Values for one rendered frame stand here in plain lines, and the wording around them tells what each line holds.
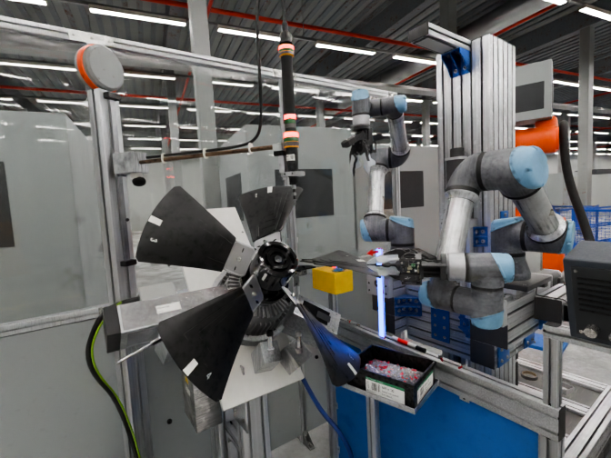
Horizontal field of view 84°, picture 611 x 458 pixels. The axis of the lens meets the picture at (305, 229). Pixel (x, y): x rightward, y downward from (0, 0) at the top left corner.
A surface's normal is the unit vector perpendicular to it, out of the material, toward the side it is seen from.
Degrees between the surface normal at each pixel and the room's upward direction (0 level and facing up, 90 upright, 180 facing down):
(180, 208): 73
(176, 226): 80
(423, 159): 90
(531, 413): 90
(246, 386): 50
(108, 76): 90
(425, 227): 90
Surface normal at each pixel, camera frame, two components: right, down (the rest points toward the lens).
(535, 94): -0.61, 0.10
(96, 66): 0.94, -0.02
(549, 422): -0.82, 0.09
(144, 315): 0.40, -0.61
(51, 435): 0.57, 0.04
